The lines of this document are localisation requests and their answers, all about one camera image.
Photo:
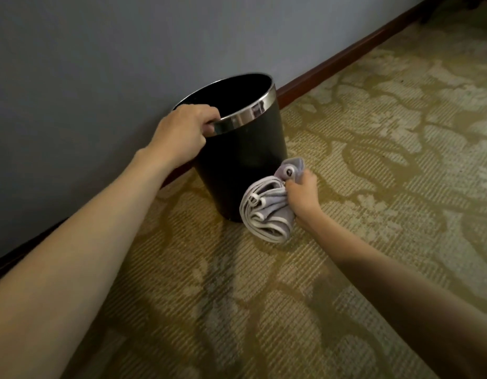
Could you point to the person's right hand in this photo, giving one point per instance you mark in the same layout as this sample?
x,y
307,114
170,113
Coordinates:
x,y
304,195

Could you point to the person's left hand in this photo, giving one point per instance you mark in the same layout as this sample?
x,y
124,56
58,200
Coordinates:
x,y
182,134

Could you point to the grey cleaning cloth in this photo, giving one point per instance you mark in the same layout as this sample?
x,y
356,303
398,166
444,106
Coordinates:
x,y
267,213

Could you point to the black waste bin chrome rim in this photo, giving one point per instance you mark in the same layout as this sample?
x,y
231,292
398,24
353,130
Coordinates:
x,y
243,153

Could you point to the person's left forearm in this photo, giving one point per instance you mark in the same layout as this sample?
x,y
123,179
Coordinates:
x,y
62,264

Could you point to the person's right forearm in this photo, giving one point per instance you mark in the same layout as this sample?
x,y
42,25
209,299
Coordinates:
x,y
405,296

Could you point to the dark wooden baseboard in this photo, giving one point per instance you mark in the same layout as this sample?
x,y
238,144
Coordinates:
x,y
346,57

